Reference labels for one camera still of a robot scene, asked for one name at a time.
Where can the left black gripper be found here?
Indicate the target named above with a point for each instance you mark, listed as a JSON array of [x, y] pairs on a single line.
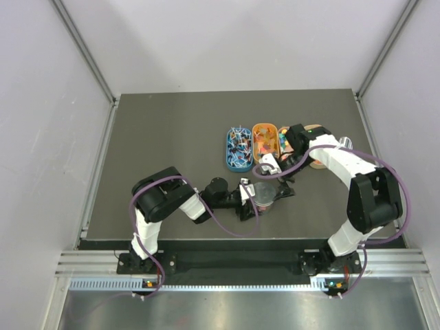
[[245, 206]]

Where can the beige tray of gummies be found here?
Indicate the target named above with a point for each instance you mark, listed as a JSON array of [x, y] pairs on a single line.
[[315, 164]]

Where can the pink tray of star candies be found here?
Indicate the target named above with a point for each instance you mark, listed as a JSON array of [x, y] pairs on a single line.
[[283, 143]]

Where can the slotted cable duct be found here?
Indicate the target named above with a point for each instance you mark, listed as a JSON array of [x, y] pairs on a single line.
[[149, 285]]

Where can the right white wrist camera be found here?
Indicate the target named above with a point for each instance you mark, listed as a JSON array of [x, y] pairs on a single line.
[[269, 164]]

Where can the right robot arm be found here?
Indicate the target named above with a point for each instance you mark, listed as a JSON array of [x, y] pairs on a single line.
[[374, 198]]

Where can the clear jar lid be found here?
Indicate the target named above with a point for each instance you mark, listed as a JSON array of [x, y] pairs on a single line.
[[264, 192]]

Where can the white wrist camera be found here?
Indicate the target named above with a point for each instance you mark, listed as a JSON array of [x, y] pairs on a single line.
[[246, 189], [269, 164]]

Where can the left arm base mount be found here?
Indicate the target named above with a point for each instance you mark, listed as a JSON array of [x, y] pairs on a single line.
[[129, 263]]

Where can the orange tray of candies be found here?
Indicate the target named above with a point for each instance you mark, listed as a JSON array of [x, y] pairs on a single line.
[[264, 141]]

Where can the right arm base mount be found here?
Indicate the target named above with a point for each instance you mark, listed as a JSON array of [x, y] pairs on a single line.
[[323, 262]]

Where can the clear plastic jar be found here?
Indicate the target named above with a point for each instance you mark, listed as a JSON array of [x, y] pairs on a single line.
[[264, 207]]

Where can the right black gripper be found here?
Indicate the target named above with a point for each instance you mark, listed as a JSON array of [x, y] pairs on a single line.
[[284, 192]]

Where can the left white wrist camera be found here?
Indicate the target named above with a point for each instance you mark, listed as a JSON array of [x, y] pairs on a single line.
[[246, 189]]

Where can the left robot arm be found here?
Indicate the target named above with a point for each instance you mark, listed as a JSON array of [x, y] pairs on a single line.
[[157, 197]]

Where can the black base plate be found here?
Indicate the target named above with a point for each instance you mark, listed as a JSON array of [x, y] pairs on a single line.
[[234, 267]]

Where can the blue tray of lollipops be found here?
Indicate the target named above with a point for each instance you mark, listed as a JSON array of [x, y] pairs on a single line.
[[239, 150]]

